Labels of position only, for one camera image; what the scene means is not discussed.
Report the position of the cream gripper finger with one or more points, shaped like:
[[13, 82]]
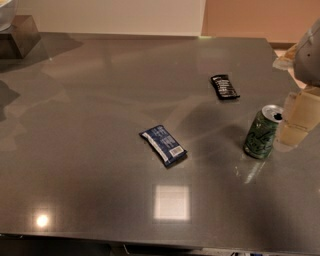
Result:
[[301, 114]]

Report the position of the blue rxbar blueberry wrapper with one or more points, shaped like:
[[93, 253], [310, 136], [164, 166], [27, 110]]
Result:
[[165, 145]]

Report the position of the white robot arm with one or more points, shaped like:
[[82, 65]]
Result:
[[303, 59]]

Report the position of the green soda can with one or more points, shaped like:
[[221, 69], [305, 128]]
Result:
[[260, 137]]

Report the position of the black snack bar wrapper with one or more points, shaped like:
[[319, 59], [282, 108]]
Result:
[[223, 87]]

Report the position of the glass bowl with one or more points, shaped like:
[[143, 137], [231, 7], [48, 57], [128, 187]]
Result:
[[8, 9]]

